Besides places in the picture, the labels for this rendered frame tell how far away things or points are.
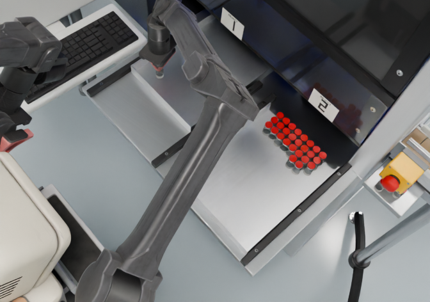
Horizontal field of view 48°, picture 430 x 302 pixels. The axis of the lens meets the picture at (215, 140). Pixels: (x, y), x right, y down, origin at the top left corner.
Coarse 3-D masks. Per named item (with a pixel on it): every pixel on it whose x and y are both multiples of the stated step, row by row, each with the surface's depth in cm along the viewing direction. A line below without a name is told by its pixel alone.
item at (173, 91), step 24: (216, 24) 150; (216, 48) 146; (240, 48) 147; (144, 72) 140; (168, 72) 141; (240, 72) 143; (264, 72) 139; (168, 96) 137; (192, 96) 138; (192, 120) 134
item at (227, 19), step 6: (222, 12) 133; (228, 12) 131; (222, 18) 135; (228, 18) 132; (234, 18) 130; (228, 24) 134; (240, 24) 130; (234, 30) 134; (240, 30) 132; (240, 36) 133
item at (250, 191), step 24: (264, 120) 136; (240, 144) 132; (264, 144) 132; (216, 168) 128; (240, 168) 128; (264, 168) 129; (336, 168) 127; (216, 192) 125; (240, 192) 125; (264, 192) 126; (288, 192) 126; (312, 192) 124; (216, 216) 118; (240, 216) 122; (264, 216) 123; (240, 240) 120
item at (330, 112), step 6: (312, 96) 124; (318, 96) 122; (312, 102) 126; (318, 102) 124; (318, 108) 125; (324, 108) 123; (330, 108) 121; (336, 108) 119; (324, 114) 125; (330, 114) 123; (336, 114) 121; (330, 120) 124
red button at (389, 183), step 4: (388, 176) 117; (384, 180) 117; (388, 180) 116; (392, 180) 115; (396, 180) 116; (384, 184) 117; (388, 184) 116; (392, 184) 115; (396, 184) 115; (388, 188) 116; (392, 188) 116; (396, 188) 116
